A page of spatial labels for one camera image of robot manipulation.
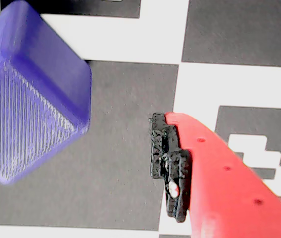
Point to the black white marker checkerboard mat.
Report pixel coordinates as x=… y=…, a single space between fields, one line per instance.
x=130 y=124

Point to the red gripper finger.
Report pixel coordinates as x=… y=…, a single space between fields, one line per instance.
x=229 y=193

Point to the blue cube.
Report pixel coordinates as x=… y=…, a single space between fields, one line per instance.
x=31 y=99

